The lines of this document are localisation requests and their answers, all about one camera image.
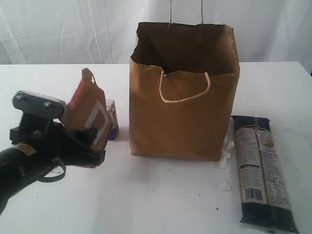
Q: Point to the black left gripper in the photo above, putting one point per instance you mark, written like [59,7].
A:
[42,140]

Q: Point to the brown snack pouch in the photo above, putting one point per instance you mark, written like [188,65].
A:
[87,109]

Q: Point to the white blue milk carton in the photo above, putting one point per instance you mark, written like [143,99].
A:
[111,109]

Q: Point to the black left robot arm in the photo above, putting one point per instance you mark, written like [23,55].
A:
[14,178]

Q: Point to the brown paper bag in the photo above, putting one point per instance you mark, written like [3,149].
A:
[183,80]

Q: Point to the white paper bits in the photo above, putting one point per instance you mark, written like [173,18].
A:
[229,145]

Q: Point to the white crumpled lump lower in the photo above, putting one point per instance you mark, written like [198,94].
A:
[223,163]

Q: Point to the white crumpled lump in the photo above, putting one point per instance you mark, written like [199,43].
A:
[225,154]
[223,163]
[224,185]

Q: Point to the white crumpled lump middle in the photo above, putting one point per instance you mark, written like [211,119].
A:
[225,154]

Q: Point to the white crumpled lump far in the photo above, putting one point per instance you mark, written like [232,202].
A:
[224,185]

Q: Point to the long spaghetti packet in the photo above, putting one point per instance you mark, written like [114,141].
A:
[264,196]

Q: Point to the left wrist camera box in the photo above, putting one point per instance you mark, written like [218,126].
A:
[39,105]

